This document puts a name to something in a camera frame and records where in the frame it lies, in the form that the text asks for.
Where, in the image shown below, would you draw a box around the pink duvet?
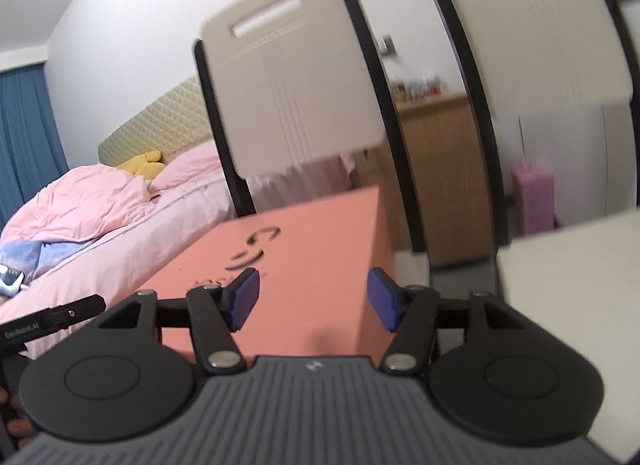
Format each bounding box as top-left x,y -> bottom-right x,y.
1,164 -> 154,244

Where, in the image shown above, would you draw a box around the blue curtain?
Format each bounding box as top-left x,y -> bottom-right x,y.
0,64 -> 68,224

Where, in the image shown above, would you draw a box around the pink box on floor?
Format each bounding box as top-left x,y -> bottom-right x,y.
511,164 -> 555,235

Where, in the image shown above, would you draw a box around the pink bed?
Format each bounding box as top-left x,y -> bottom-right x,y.
1,158 -> 352,323

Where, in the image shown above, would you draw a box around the wooden nightstand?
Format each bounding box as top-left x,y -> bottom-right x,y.
395,92 -> 494,268

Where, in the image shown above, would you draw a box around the beige chair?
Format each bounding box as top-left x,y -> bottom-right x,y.
193,0 -> 426,254
434,0 -> 639,246

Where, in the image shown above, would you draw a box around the small items on nightstand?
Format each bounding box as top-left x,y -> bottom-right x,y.
390,74 -> 442,101

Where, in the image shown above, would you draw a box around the pink pillow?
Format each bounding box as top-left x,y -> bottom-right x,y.
149,140 -> 221,196

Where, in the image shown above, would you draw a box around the orange box lid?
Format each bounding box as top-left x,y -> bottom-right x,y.
143,187 -> 395,362

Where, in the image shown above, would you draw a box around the beige quilted headboard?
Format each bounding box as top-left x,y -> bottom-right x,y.
98,76 -> 213,166

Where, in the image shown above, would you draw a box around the right beige chair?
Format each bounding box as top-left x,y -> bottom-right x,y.
434,0 -> 639,246

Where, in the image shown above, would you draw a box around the left beige chair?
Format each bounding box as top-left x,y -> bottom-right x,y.
193,0 -> 426,254

